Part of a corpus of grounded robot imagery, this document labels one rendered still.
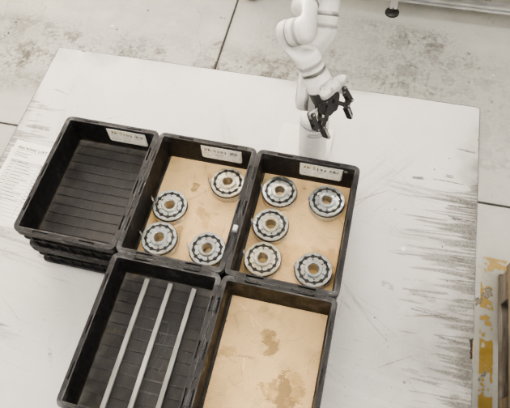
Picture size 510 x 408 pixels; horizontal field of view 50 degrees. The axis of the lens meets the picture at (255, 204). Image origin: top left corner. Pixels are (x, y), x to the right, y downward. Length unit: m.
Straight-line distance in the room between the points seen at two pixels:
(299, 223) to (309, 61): 0.46
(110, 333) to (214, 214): 0.44
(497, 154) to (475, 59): 0.62
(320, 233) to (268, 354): 0.38
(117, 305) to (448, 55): 2.33
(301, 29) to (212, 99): 0.70
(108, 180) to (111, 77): 0.56
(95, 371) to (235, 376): 0.36
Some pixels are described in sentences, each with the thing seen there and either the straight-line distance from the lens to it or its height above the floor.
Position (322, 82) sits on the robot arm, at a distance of 1.48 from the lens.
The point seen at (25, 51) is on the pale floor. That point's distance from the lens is 3.47.
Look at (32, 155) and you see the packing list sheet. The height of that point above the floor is 0.70.
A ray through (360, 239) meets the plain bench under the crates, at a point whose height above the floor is 0.70.
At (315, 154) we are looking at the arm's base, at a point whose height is 0.75.
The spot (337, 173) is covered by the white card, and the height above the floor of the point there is 0.90.
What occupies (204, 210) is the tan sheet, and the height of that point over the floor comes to 0.83.
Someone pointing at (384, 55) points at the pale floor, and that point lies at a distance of 3.18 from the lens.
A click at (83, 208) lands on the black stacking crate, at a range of 1.71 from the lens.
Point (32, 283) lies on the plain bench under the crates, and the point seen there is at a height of 0.70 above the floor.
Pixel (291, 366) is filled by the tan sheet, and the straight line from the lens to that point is 1.45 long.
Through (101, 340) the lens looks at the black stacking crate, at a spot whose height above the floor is 0.83.
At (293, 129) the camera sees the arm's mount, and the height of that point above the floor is 0.70.
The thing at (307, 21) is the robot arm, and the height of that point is 1.28.
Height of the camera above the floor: 2.24
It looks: 61 degrees down
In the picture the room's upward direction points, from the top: 4 degrees counter-clockwise
